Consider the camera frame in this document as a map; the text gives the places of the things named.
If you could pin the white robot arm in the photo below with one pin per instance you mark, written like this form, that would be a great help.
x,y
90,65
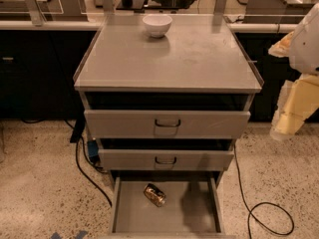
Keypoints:
x,y
304,47

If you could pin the white horizontal rail pipe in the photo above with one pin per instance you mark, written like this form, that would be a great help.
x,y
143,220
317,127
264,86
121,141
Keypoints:
x,y
91,26

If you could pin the middle grey drawer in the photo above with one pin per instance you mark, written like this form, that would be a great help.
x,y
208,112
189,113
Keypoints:
x,y
176,160

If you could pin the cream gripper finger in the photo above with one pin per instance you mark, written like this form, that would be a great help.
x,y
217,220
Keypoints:
x,y
297,102
281,48

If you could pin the grey metal drawer cabinet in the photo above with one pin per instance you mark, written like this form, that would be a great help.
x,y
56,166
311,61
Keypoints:
x,y
198,65

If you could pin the top grey drawer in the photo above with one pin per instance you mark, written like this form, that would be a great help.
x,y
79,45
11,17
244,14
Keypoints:
x,y
166,124

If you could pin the white ceramic bowl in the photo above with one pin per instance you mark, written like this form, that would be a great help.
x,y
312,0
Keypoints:
x,y
157,24

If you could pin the blue power adapter box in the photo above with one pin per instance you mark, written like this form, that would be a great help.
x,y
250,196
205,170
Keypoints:
x,y
92,149

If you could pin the right metal post bracket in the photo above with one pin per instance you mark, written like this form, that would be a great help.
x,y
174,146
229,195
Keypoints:
x,y
219,7

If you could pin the left metal post bracket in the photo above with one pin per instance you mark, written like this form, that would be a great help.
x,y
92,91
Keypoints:
x,y
35,13

